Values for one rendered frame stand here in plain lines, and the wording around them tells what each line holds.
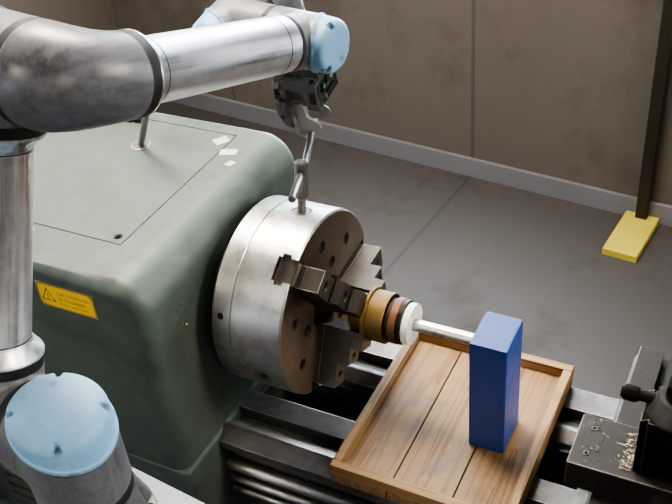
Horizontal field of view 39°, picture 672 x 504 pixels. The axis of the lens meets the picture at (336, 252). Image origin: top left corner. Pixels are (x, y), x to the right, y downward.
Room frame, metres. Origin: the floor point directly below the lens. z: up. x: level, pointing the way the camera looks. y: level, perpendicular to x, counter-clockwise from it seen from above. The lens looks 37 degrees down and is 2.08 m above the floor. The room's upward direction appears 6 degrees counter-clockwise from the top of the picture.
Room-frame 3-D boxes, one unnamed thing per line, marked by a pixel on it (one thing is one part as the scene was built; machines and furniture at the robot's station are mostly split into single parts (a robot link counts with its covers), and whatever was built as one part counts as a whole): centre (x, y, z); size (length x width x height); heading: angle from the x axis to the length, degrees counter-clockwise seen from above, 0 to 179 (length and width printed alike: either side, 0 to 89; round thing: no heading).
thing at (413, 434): (1.08, -0.17, 0.88); 0.36 x 0.30 x 0.04; 150
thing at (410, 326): (1.09, -0.16, 1.08); 0.13 x 0.07 x 0.07; 60
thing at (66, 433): (0.77, 0.34, 1.27); 0.13 x 0.12 x 0.14; 52
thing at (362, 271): (1.26, -0.04, 1.09); 0.12 x 0.11 x 0.05; 150
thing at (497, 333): (1.05, -0.23, 1.00); 0.08 x 0.06 x 0.23; 150
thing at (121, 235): (1.40, 0.43, 1.06); 0.59 x 0.48 x 0.39; 60
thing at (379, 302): (1.15, -0.06, 1.08); 0.09 x 0.09 x 0.09; 60
